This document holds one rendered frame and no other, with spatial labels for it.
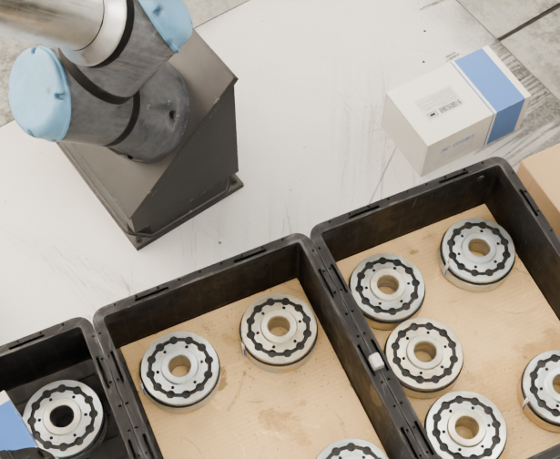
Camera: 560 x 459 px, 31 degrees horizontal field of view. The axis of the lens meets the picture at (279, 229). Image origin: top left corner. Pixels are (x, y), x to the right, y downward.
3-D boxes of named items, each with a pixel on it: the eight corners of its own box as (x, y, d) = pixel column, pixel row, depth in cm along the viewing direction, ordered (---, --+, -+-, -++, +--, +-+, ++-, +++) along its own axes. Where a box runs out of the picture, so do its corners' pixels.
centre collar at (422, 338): (398, 347, 131) (398, 345, 131) (428, 329, 133) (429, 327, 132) (420, 377, 129) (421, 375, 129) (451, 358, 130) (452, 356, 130)
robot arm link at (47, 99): (57, 96, 142) (-19, 84, 131) (116, 34, 136) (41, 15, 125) (93, 164, 138) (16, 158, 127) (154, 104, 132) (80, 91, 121)
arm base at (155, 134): (96, 102, 151) (46, 95, 143) (159, 36, 145) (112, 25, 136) (138, 183, 147) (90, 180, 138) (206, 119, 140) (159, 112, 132)
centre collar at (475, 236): (453, 243, 139) (453, 241, 138) (482, 228, 140) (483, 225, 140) (474, 270, 137) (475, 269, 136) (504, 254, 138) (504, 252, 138)
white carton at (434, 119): (477, 78, 174) (487, 45, 166) (519, 127, 168) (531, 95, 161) (381, 125, 169) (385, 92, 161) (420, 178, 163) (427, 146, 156)
